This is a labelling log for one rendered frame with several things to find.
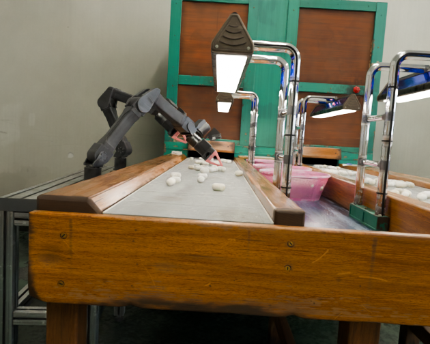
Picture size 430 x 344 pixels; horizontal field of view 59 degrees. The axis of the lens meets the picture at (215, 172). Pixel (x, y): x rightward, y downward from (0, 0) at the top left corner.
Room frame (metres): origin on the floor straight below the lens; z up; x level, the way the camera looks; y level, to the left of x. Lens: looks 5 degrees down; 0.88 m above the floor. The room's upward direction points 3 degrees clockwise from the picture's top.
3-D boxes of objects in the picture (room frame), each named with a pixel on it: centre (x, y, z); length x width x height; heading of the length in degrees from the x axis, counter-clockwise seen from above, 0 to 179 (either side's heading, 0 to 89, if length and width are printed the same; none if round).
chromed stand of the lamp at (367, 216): (1.01, -0.50, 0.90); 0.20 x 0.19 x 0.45; 0
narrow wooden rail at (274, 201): (1.55, -0.14, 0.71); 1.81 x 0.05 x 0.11; 0
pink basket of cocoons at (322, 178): (1.44, -0.30, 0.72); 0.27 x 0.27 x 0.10
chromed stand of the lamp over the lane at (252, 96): (1.98, -0.10, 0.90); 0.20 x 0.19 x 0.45; 0
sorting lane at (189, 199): (1.55, 0.04, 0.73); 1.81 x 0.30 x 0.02; 0
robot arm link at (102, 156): (1.41, 0.45, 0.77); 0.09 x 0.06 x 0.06; 43
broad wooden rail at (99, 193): (1.56, 0.25, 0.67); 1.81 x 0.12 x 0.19; 0
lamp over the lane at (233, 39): (1.02, -0.02, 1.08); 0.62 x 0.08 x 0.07; 0
